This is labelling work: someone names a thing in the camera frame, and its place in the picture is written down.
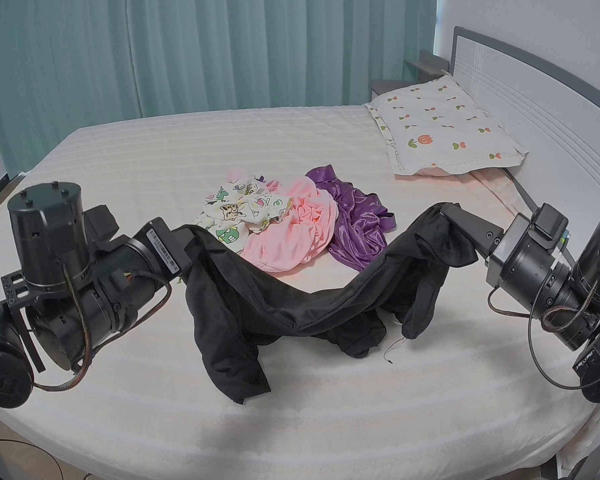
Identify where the grey bedside table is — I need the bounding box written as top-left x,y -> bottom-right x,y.
370,50 -> 453,101

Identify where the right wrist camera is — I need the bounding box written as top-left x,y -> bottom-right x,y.
530,203 -> 570,250

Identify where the black T-shirt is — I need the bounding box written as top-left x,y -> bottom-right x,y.
179,202 -> 481,405

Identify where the white printed pillow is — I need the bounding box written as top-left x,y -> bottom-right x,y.
364,75 -> 528,176

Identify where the bed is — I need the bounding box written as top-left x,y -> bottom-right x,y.
0,25 -> 600,480

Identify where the black cable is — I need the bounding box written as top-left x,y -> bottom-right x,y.
30,263 -> 173,394
487,288 -> 598,391

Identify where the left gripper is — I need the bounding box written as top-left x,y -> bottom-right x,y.
111,218 -> 195,296

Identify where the blue-green curtain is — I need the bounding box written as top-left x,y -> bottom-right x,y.
127,0 -> 438,119
0,0 -> 141,179

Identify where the pink garment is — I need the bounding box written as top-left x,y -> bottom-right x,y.
225,168 -> 340,274

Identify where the purple garment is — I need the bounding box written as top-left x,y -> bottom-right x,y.
256,165 -> 397,271

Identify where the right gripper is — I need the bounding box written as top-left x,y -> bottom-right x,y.
486,213 -> 563,314

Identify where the white printed garment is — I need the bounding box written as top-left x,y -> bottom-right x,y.
192,168 -> 293,254

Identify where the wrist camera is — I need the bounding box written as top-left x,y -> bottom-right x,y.
530,203 -> 570,250
82,205 -> 122,251

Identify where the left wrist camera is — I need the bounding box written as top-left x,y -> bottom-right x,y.
82,205 -> 122,251

